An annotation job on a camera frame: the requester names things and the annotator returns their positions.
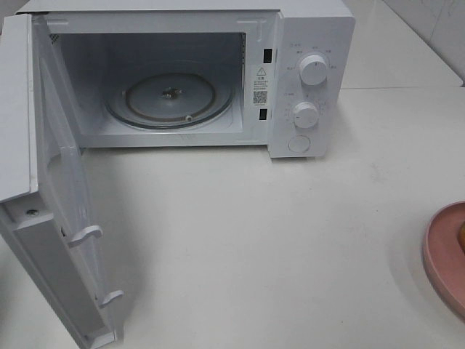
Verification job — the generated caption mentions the round white door button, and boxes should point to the round white door button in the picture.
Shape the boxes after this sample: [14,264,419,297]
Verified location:
[288,135,311,153]

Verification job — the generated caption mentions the white timer knob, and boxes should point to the white timer knob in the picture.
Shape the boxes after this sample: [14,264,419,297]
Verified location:
[292,102,320,129]

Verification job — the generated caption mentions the white microwave door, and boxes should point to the white microwave door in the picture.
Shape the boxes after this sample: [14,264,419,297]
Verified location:
[1,14,123,348]

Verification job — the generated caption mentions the pink round plate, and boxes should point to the pink round plate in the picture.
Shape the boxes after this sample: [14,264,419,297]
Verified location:
[422,201,464,318]

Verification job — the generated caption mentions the burger with lettuce and tomato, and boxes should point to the burger with lettuce and tomato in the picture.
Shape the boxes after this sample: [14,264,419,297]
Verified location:
[457,223,465,252]

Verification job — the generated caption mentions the glass microwave turntable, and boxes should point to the glass microwave turntable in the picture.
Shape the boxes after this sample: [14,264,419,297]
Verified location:
[105,72,235,130]

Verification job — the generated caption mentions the white warning label sticker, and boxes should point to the white warning label sticker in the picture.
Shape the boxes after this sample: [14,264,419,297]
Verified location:
[250,64,270,106]

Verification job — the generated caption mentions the white microwave oven body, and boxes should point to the white microwave oven body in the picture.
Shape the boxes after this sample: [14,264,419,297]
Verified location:
[14,1,355,158]

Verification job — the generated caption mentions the upper white power knob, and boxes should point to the upper white power knob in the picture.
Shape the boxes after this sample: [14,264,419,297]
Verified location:
[299,52,328,86]

